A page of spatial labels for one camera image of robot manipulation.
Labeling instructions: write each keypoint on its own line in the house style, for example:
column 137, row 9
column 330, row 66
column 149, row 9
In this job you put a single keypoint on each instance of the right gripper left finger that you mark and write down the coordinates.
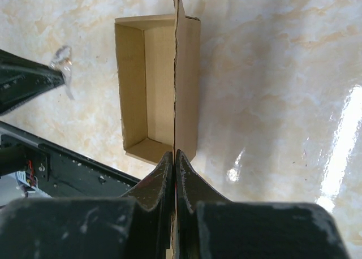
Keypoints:
column 134, row 225

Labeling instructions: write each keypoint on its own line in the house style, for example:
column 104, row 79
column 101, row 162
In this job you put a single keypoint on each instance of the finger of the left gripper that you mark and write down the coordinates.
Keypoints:
column 23, row 80

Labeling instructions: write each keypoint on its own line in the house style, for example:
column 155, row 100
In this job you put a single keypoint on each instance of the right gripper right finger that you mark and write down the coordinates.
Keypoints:
column 212, row 226

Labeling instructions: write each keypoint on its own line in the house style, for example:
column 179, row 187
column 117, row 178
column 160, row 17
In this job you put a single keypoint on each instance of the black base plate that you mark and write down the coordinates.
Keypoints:
column 55, row 171

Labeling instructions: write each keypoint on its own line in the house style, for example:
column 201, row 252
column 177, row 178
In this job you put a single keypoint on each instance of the small grey scrap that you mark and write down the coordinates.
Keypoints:
column 62, row 61

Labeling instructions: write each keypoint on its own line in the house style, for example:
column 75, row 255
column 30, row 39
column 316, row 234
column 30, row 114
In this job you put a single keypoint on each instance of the brown cardboard box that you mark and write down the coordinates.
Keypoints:
column 158, row 59

